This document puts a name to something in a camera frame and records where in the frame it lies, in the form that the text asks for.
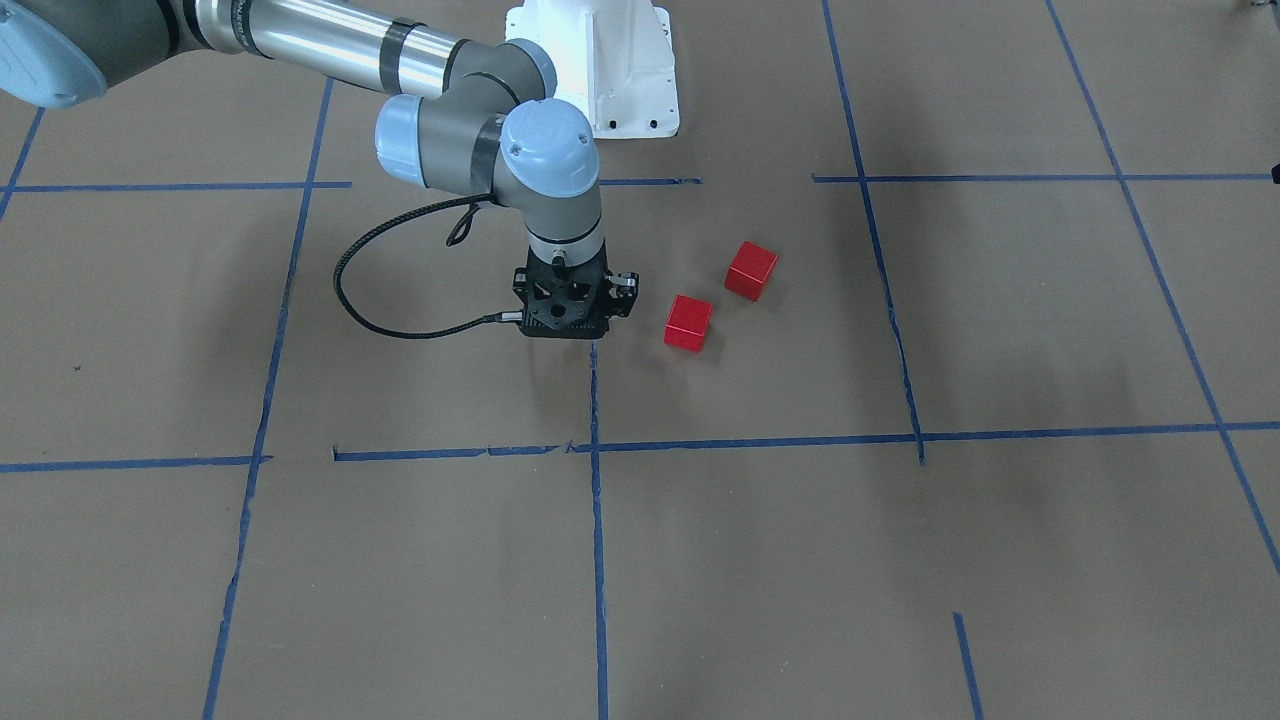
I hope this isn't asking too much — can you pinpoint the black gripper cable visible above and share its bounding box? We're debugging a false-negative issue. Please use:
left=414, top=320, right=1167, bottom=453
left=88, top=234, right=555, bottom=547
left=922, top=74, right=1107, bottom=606
left=333, top=193, right=525, bottom=340

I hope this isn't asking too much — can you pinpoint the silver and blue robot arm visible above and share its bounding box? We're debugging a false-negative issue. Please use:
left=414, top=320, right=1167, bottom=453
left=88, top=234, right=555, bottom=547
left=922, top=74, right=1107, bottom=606
left=1, top=1, right=639, bottom=340

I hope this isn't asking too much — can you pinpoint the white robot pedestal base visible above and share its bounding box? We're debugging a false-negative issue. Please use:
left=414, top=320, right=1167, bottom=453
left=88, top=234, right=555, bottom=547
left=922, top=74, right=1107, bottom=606
left=504, top=1, right=681, bottom=140

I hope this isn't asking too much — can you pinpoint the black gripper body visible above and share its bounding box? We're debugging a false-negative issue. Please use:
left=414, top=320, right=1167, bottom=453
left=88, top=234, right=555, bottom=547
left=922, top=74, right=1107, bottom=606
left=513, top=252, right=639, bottom=340

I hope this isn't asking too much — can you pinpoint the red cube block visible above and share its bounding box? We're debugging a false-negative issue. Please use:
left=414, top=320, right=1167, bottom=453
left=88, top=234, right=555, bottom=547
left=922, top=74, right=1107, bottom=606
left=723, top=241, right=780, bottom=302

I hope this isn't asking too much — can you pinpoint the red cube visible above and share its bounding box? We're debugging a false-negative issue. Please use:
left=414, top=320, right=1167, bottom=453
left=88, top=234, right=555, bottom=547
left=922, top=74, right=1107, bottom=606
left=663, top=293, right=714, bottom=354

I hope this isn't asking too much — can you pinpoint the brown paper table cover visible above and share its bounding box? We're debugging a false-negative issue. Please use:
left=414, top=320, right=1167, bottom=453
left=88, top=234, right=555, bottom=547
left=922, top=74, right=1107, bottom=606
left=1, top=1, right=1279, bottom=719

